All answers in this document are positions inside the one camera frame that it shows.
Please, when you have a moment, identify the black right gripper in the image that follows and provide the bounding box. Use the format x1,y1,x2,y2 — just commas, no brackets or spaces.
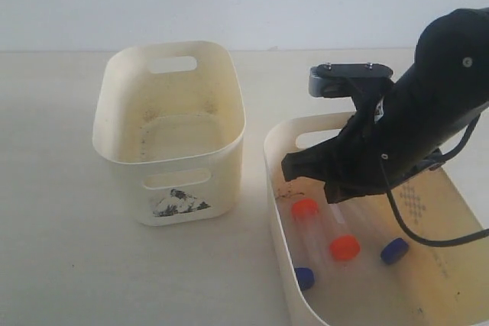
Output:
281,89,405,204

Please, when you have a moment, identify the orange cap tube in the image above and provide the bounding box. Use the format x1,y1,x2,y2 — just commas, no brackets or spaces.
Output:
291,198,327,268
329,204,361,261

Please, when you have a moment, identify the blue cap tube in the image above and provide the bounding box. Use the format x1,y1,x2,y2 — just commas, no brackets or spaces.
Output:
294,266,316,292
351,198,410,266

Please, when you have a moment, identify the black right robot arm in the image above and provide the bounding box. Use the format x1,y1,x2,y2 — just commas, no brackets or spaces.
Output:
281,8,488,203

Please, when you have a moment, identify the cream plastic bin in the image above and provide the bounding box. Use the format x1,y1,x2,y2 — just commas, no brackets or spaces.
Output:
264,112,488,325
92,40,246,226

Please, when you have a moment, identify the black cable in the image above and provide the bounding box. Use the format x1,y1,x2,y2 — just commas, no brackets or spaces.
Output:
381,111,489,247

